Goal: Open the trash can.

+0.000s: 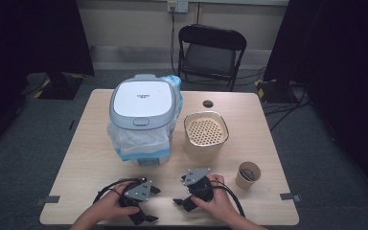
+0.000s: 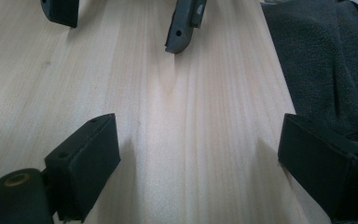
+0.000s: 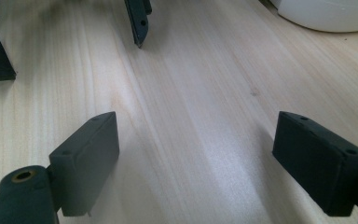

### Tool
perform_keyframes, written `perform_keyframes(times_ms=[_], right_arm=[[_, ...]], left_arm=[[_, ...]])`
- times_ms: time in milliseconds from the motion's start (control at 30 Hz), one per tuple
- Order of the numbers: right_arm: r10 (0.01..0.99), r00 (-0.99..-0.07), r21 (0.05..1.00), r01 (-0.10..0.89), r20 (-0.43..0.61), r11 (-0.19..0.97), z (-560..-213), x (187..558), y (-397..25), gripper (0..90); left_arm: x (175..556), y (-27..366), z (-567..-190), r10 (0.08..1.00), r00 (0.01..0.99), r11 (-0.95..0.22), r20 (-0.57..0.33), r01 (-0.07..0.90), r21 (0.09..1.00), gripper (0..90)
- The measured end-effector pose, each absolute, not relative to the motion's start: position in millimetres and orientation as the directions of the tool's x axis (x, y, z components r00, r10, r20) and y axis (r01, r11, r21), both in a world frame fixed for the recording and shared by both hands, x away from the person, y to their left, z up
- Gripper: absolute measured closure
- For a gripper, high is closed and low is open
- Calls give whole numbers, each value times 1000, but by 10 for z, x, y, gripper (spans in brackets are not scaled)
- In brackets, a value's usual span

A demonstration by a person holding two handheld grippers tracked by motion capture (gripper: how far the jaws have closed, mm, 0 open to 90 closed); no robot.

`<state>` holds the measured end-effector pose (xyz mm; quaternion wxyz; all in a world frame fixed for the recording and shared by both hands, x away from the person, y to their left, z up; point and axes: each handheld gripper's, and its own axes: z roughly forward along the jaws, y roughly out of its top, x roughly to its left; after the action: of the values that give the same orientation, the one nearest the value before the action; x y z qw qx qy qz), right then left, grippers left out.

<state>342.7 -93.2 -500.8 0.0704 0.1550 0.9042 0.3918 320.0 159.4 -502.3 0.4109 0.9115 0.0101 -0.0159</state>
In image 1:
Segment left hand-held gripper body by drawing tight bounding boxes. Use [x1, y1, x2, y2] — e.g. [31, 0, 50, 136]
[118, 177, 154, 208]

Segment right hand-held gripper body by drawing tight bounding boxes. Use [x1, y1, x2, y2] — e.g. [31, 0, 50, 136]
[182, 168, 218, 203]

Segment beige container with strainer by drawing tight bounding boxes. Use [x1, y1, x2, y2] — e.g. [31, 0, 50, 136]
[183, 110, 230, 164]

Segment brown paper cup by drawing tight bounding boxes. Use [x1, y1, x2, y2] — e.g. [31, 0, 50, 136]
[235, 161, 263, 191]

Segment dark wet tea leaves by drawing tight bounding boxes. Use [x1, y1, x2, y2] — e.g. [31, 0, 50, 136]
[241, 169, 257, 182]

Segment person's left hand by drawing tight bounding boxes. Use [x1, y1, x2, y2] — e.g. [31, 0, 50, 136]
[90, 180, 142, 222]

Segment person's right hand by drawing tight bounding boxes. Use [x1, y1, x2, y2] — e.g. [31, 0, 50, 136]
[190, 173, 238, 222]

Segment white lidded trash bin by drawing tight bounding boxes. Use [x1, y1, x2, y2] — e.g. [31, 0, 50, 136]
[106, 74, 184, 162]

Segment grey tape strip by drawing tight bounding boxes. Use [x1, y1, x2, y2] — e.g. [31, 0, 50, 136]
[279, 192, 303, 202]
[34, 195, 61, 206]

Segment black stand base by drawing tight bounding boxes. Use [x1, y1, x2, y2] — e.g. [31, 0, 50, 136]
[37, 71, 84, 101]
[255, 79, 299, 104]

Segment black folding chair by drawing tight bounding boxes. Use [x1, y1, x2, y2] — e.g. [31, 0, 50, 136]
[177, 23, 248, 92]

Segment black curtain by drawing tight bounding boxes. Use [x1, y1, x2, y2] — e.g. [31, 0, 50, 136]
[0, 0, 96, 161]
[263, 0, 368, 205]

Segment left hand-held gripper cable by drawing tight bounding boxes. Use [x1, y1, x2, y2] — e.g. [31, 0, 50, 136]
[92, 177, 144, 205]

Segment hand-held gripper cable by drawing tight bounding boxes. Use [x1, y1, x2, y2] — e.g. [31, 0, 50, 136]
[92, 177, 144, 205]
[209, 179, 246, 219]

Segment right hand-held gripper cable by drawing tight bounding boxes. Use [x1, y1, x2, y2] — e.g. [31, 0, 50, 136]
[209, 179, 246, 219]

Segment black floor cables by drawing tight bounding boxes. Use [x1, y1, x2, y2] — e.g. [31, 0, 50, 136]
[236, 66, 311, 132]

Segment black power cable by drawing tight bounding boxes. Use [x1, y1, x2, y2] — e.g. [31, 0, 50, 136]
[170, 5, 181, 77]

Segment white wall outlet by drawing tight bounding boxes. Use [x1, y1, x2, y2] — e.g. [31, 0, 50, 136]
[167, 0, 190, 14]

